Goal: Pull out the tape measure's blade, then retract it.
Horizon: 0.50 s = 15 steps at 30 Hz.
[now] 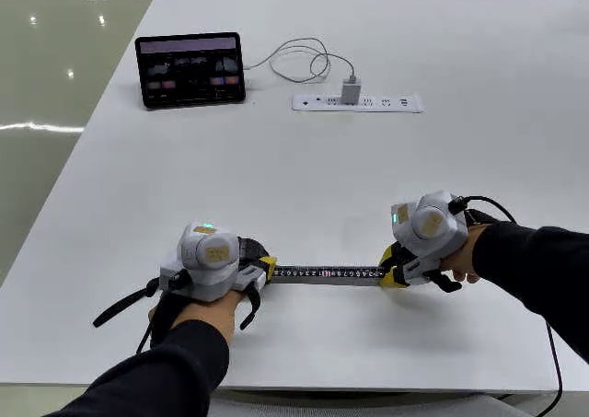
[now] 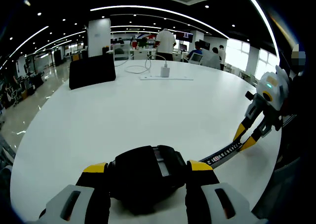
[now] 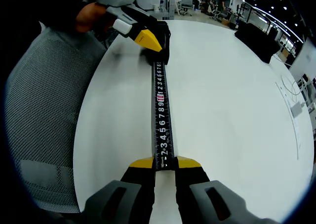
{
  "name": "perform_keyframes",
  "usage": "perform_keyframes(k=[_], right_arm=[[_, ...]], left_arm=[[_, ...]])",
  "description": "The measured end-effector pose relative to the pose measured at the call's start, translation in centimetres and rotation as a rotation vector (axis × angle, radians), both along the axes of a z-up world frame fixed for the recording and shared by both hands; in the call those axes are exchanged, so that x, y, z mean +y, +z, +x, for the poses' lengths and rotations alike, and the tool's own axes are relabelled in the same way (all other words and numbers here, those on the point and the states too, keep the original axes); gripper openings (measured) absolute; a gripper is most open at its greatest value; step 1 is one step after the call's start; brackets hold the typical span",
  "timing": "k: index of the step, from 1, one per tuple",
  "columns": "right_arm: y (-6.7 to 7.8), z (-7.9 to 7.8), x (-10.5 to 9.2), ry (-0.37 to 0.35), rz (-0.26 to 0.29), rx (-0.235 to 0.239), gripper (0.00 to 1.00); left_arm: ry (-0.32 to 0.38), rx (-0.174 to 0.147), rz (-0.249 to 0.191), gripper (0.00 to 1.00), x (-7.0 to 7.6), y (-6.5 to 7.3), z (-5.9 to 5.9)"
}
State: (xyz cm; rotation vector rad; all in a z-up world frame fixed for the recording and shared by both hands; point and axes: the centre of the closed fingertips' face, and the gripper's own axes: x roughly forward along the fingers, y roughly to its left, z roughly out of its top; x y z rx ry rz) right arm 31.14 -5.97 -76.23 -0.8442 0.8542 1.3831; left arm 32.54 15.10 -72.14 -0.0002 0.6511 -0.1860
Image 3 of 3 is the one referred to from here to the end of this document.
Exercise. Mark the white office chair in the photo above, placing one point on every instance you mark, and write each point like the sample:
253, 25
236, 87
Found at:
186, 9
216, 13

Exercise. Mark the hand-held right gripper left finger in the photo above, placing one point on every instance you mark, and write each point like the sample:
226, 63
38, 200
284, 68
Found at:
138, 184

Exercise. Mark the cardboard box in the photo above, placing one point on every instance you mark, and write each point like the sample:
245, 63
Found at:
225, 21

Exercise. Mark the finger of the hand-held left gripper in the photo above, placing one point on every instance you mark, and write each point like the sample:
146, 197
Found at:
146, 39
140, 15

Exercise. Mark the metal rack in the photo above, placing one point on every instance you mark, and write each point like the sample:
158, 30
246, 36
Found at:
169, 2

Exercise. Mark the person's body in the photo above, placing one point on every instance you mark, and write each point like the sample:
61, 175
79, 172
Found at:
56, 4

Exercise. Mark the black bag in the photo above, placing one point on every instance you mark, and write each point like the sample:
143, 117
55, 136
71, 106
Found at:
259, 42

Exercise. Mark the black tape measure with blade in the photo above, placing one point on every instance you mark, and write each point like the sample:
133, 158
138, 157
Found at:
161, 115

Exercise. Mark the grey mesh office chair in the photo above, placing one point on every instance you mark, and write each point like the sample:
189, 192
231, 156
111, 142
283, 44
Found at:
47, 105

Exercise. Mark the white power adapter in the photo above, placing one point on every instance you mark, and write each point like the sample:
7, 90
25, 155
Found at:
297, 109

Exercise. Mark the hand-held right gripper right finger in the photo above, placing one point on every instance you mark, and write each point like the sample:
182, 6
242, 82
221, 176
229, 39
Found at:
192, 184

